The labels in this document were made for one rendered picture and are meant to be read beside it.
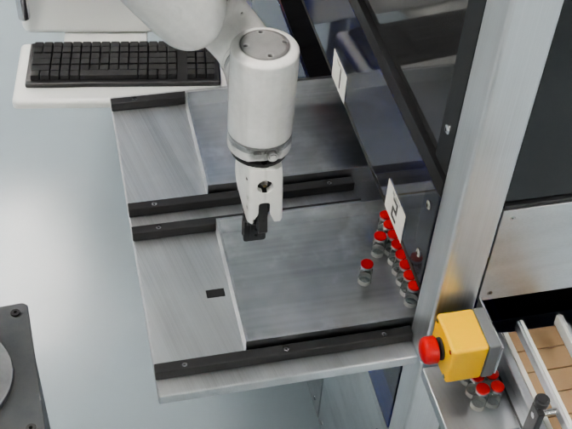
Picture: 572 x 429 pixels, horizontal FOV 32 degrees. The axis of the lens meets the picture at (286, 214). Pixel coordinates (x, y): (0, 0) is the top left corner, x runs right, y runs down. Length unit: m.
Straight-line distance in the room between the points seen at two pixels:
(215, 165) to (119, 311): 0.99
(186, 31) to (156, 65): 1.02
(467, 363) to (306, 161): 0.58
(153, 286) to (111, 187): 1.44
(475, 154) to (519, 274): 0.27
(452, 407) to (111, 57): 1.07
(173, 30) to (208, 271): 0.62
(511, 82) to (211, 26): 0.35
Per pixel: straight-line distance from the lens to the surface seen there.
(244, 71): 1.20
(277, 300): 1.62
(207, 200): 1.74
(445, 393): 1.55
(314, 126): 1.92
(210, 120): 1.92
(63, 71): 2.14
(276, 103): 1.22
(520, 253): 1.43
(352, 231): 1.73
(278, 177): 1.30
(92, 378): 2.62
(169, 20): 1.11
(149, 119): 1.93
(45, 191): 3.08
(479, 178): 1.29
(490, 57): 1.18
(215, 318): 1.59
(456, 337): 1.42
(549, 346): 1.58
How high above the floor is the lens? 2.13
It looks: 46 degrees down
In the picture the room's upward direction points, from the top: 4 degrees clockwise
